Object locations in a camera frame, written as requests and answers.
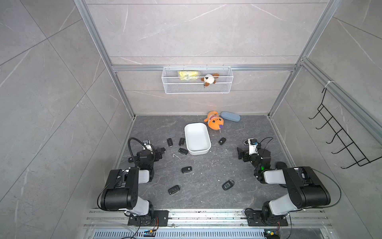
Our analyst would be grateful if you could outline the white storage box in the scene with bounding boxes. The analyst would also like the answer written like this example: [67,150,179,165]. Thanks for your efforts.
[184,122,211,156]

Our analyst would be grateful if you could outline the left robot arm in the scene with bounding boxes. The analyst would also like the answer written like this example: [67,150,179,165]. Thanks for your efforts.
[96,137,166,220]

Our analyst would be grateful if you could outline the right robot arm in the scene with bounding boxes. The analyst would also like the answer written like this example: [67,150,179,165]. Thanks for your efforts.
[237,138,342,225]

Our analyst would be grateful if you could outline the black silver car key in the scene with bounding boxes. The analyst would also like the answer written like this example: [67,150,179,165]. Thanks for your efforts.
[222,179,235,191]

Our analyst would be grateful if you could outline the blue glasses case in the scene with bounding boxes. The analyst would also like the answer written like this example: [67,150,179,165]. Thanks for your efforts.
[220,112,241,122]

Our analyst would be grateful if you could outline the orange plush toy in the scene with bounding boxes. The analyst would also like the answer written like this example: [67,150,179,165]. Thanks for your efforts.
[204,111,224,131]

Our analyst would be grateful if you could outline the brown white plush dog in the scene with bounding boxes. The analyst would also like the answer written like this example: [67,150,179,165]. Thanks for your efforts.
[201,73,220,87]

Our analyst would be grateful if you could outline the yellow packet in basket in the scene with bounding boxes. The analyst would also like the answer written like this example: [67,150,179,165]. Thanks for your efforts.
[178,71,200,81]

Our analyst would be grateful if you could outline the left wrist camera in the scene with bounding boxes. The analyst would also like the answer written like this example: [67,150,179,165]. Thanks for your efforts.
[143,140,153,151]

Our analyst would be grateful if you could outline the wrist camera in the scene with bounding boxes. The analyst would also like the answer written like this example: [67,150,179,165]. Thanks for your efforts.
[243,138,259,155]
[143,140,153,151]

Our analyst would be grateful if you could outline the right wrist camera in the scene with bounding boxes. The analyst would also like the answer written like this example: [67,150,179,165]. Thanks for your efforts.
[243,138,259,155]

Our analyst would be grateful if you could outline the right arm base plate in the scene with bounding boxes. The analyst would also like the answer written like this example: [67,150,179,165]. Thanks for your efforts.
[244,208,288,227]

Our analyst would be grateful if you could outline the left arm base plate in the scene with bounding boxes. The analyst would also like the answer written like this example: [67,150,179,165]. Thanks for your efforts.
[128,210,169,227]

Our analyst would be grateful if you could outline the aluminium mounting rail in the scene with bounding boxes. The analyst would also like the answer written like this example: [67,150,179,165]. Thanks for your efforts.
[81,209,332,229]

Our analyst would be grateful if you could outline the white wire wall basket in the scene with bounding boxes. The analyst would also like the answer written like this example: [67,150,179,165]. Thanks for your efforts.
[161,66,234,94]

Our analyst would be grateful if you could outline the black wall hook rack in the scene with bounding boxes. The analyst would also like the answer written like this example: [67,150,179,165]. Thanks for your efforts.
[309,88,382,169]

